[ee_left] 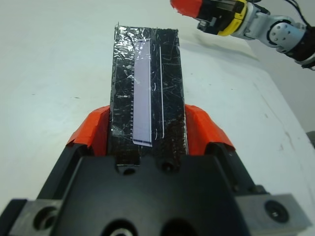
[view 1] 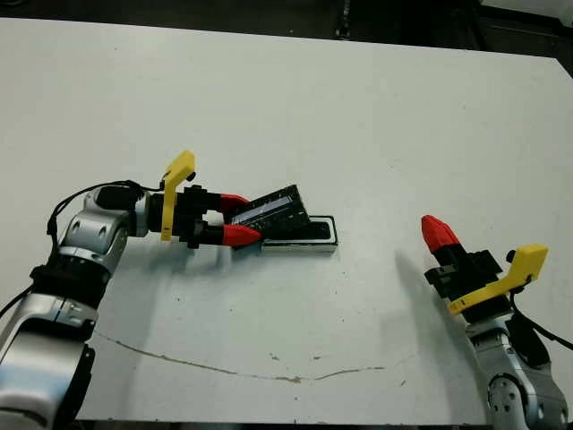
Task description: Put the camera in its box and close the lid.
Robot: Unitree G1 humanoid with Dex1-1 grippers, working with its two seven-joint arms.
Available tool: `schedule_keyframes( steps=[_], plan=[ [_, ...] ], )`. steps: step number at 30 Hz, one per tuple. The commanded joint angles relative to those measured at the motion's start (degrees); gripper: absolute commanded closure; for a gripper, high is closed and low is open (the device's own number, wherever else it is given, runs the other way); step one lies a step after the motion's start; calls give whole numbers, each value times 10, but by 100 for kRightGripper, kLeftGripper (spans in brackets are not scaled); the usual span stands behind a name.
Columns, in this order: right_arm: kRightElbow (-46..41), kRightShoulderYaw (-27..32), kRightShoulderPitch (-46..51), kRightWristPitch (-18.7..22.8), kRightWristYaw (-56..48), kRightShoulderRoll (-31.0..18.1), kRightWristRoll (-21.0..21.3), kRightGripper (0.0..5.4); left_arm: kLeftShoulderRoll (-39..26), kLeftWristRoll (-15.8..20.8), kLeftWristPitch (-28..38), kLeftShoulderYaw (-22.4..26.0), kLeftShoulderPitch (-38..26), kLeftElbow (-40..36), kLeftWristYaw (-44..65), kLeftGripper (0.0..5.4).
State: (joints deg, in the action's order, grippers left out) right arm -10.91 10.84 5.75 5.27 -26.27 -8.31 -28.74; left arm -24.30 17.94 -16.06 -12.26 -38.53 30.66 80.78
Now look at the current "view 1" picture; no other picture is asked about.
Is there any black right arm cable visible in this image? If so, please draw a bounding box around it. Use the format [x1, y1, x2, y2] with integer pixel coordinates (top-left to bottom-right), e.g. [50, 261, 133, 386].
[509, 290, 573, 350]

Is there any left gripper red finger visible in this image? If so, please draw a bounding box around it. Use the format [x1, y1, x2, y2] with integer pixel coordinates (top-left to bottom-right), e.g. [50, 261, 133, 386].
[201, 223, 264, 248]
[209, 192, 251, 217]

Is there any white-lined camera box base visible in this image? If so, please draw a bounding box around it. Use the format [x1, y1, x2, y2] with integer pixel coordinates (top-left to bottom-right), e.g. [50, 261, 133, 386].
[261, 215, 340, 258]

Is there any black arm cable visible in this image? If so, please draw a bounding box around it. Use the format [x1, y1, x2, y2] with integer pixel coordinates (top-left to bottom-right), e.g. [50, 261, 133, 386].
[509, 290, 573, 350]
[0, 179, 165, 317]

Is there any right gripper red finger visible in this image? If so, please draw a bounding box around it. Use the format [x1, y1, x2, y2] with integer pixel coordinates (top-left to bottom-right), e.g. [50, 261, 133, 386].
[421, 214, 453, 270]
[440, 218, 471, 266]

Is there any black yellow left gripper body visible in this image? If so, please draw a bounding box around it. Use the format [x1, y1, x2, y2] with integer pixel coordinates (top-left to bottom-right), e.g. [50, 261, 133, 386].
[159, 150, 221, 251]

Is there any dark metal chair leg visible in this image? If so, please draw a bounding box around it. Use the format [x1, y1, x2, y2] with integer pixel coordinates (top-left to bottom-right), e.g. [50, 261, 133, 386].
[335, 0, 355, 39]

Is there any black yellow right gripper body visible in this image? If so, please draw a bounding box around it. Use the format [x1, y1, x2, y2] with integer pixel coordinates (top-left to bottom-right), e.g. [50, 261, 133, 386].
[423, 244, 550, 323]

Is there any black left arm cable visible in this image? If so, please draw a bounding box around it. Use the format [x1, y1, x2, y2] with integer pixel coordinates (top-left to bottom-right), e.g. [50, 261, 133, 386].
[0, 179, 165, 317]

